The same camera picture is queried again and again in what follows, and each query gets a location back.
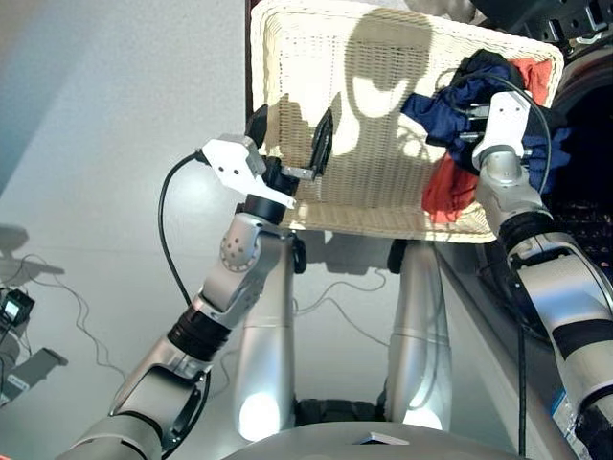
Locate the round washing machine door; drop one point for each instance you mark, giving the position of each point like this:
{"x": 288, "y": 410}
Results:
{"x": 445, "y": 7}

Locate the silver robot leg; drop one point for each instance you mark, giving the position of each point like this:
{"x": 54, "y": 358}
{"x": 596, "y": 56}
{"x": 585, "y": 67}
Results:
{"x": 419, "y": 345}
{"x": 265, "y": 345}

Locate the pale woven laundry basket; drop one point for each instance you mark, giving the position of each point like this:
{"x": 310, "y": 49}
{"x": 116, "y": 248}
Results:
{"x": 306, "y": 57}

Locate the grey washing machine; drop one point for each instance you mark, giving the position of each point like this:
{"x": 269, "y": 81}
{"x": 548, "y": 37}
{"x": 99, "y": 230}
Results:
{"x": 589, "y": 96}

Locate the small black box device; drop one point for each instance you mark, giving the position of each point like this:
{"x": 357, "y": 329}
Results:
{"x": 14, "y": 309}

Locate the navy blue garment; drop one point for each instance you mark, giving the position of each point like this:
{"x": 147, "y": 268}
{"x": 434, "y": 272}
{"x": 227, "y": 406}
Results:
{"x": 445, "y": 120}

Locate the orange-red garment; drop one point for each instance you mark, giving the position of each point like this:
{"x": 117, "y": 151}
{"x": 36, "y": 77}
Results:
{"x": 450, "y": 191}

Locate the grey metal bracket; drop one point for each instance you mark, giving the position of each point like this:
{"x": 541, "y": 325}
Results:
{"x": 33, "y": 371}

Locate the silver robot torso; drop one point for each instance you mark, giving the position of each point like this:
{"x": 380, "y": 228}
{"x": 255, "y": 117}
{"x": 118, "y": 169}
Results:
{"x": 373, "y": 443}

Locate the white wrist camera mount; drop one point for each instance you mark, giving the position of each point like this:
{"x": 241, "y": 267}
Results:
{"x": 232, "y": 160}
{"x": 505, "y": 124}

